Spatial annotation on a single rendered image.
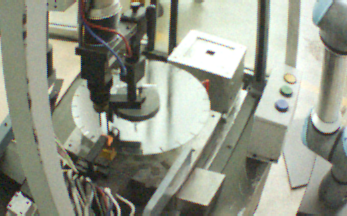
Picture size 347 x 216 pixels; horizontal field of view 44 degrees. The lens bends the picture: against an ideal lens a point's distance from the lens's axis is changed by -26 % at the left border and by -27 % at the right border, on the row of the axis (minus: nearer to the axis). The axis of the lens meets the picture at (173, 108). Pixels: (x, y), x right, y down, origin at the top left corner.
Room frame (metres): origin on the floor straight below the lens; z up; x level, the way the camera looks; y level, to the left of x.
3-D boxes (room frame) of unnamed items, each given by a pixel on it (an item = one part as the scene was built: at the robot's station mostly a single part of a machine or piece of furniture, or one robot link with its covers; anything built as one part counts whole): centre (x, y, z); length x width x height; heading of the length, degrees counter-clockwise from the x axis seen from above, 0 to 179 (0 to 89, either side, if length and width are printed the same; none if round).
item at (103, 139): (0.80, 0.15, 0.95); 0.10 x 0.03 x 0.07; 159
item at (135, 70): (0.91, 0.09, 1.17); 0.06 x 0.05 x 0.20; 150
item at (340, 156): (0.86, -0.53, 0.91); 0.13 x 0.12 x 0.14; 50
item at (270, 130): (1.13, -0.30, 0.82); 0.28 x 0.11 x 0.15; 159
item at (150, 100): (0.98, 0.08, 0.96); 0.11 x 0.11 x 0.03
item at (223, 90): (1.27, -0.10, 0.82); 0.18 x 0.18 x 0.15; 69
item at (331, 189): (0.85, -0.53, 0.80); 0.15 x 0.15 x 0.10
